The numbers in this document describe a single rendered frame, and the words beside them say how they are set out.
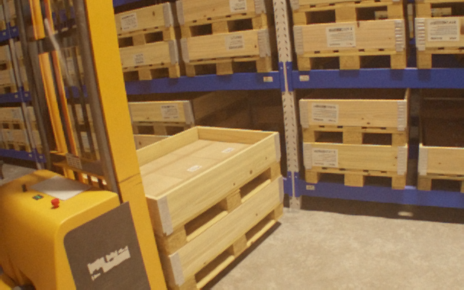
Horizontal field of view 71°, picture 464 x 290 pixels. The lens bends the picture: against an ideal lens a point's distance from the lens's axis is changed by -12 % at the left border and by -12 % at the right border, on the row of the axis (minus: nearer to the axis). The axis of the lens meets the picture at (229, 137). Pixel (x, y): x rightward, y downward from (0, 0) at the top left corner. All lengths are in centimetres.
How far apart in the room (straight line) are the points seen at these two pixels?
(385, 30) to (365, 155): 92
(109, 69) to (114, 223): 68
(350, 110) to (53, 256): 214
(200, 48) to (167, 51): 35
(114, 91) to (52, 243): 70
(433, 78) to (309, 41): 92
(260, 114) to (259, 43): 167
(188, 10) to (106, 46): 166
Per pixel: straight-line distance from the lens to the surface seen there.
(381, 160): 282
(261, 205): 261
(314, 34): 274
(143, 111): 369
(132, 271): 183
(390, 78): 269
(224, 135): 296
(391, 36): 265
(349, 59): 270
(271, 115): 435
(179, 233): 199
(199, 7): 315
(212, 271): 235
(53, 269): 161
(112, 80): 166
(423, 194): 294
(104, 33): 165
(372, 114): 272
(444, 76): 269
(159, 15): 339
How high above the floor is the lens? 150
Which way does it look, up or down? 16 degrees down
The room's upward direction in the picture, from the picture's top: 7 degrees counter-clockwise
